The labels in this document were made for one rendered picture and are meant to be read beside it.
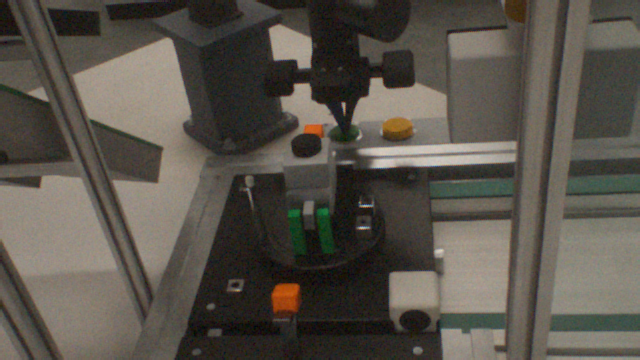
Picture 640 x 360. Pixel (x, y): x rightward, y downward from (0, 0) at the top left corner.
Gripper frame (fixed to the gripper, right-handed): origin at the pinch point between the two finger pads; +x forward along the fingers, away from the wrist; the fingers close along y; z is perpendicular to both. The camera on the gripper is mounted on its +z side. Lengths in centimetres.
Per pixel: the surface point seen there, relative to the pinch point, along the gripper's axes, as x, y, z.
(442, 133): 4.2, 12.6, 0.7
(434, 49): 99, 21, -220
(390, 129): 3.0, 5.9, 0.9
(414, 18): 98, 13, -257
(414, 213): 3.3, 8.5, 18.0
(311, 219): -3.5, -1.3, 26.6
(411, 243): 3.4, 8.0, 22.8
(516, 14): -26.0, 15.4, 34.8
